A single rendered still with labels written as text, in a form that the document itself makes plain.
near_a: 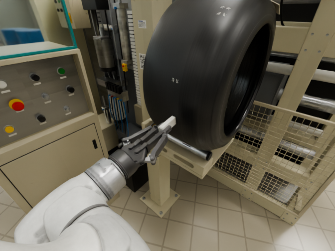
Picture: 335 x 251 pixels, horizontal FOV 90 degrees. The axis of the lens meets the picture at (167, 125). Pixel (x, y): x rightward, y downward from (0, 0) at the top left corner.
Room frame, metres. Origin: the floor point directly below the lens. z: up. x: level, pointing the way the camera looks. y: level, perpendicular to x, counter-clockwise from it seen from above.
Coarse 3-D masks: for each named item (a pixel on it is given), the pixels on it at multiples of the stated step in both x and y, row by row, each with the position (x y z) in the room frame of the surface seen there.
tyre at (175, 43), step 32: (192, 0) 0.62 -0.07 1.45; (224, 0) 0.55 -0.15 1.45; (256, 0) 0.56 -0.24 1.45; (160, 32) 0.58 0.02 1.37; (192, 32) 0.51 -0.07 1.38; (224, 32) 0.47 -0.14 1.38; (256, 32) 0.54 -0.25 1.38; (160, 64) 0.52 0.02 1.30; (192, 64) 0.46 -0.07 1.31; (224, 64) 0.44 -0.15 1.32; (256, 64) 0.85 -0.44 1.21; (160, 96) 0.50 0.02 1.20; (192, 96) 0.43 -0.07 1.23; (224, 96) 0.44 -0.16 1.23; (192, 128) 0.43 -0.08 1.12; (224, 128) 0.71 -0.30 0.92
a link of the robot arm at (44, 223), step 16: (80, 176) 0.24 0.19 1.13; (64, 192) 0.20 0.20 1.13; (80, 192) 0.20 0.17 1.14; (96, 192) 0.21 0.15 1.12; (48, 208) 0.17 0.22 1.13; (64, 208) 0.16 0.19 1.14; (80, 208) 0.16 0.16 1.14; (32, 224) 0.14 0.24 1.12; (48, 224) 0.14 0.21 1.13; (64, 224) 0.14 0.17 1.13; (16, 240) 0.13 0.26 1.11; (32, 240) 0.12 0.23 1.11; (48, 240) 0.13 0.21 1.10
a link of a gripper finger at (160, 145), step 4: (164, 136) 0.38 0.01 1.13; (160, 140) 0.36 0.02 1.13; (164, 140) 0.37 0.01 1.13; (156, 144) 0.35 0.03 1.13; (160, 144) 0.35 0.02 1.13; (164, 144) 0.36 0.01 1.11; (156, 148) 0.33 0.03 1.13; (160, 148) 0.34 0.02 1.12; (152, 152) 0.32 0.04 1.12; (156, 152) 0.32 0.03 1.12; (160, 152) 0.34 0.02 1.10; (152, 156) 0.31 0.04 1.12; (156, 156) 0.32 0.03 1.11; (152, 160) 0.30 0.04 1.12; (152, 164) 0.30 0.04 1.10
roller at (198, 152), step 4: (168, 136) 0.66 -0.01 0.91; (172, 136) 0.65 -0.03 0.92; (172, 140) 0.64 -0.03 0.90; (176, 140) 0.63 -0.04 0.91; (180, 140) 0.62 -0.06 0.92; (180, 144) 0.61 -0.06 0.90; (184, 144) 0.60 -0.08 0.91; (188, 144) 0.59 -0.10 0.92; (184, 148) 0.59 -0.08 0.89; (188, 148) 0.58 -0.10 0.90; (192, 148) 0.57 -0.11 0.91; (196, 148) 0.56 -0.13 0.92; (192, 152) 0.56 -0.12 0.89; (196, 152) 0.55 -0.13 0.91; (200, 152) 0.54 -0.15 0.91; (204, 152) 0.54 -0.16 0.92; (208, 152) 0.54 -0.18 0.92; (200, 156) 0.54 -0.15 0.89; (204, 156) 0.52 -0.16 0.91; (208, 156) 0.52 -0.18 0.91
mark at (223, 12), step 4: (224, 4) 0.53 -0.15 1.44; (220, 8) 0.53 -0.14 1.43; (224, 8) 0.52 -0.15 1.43; (228, 8) 0.52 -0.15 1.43; (216, 12) 0.52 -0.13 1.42; (220, 12) 0.51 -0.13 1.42; (224, 12) 0.51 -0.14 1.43; (228, 12) 0.51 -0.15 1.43; (220, 16) 0.50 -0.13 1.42; (224, 16) 0.50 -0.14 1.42
